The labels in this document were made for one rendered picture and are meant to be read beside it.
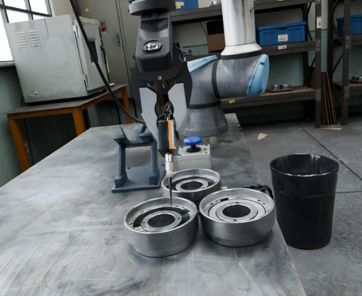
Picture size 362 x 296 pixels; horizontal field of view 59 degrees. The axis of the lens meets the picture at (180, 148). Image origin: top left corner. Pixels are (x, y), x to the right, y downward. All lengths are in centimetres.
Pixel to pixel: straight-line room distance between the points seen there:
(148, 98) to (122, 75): 388
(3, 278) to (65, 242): 9
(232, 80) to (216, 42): 301
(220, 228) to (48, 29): 251
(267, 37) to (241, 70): 311
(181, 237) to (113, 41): 406
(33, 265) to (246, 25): 75
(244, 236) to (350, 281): 131
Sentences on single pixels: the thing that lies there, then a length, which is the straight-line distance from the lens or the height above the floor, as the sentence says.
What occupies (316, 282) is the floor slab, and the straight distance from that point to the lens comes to 168.
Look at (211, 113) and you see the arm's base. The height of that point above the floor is 87.
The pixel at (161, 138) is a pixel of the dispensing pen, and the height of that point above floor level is 93.
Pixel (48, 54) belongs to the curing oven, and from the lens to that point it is 282.
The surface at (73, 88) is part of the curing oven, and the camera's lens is 276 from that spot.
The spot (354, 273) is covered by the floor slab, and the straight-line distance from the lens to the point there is 177.
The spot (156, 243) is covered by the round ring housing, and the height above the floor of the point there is 83.
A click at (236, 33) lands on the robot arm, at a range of 94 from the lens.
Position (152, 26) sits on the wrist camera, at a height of 109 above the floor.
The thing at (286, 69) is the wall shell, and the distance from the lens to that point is 459.
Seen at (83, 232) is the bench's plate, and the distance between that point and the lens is 55.
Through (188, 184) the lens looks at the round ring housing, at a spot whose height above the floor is 82.
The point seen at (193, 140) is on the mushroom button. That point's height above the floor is 87.
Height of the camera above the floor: 105
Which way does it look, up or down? 16 degrees down
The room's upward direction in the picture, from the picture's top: 7 degrees counter-clockwise
